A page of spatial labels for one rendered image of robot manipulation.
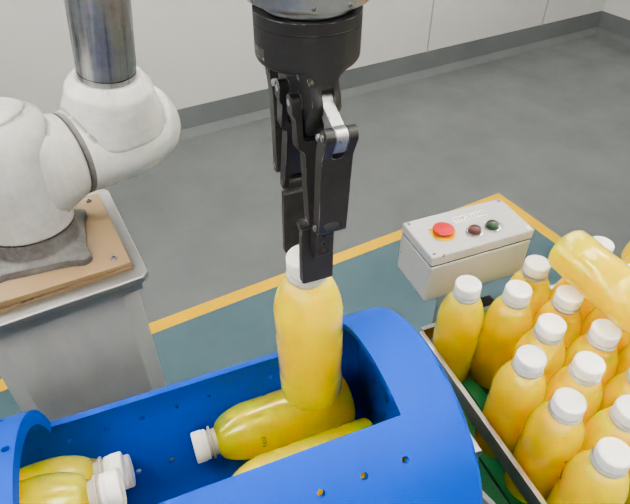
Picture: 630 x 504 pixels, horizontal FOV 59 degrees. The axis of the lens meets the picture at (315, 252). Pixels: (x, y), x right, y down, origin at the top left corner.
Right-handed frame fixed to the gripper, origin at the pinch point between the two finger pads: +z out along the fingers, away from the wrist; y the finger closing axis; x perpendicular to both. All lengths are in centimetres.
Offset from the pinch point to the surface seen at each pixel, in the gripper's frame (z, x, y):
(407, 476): 17.6, 3.7, 16.5
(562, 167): 137, 216, -159
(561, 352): 29.6, 37.0, 3.5
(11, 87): 93, -57, -269
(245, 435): 29.5, -7.9, -0.2
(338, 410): 29.9, 4.2, 0.5
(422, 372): 13.5, 8.9, 9.1
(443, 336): 35.4, 26.5, -8.9
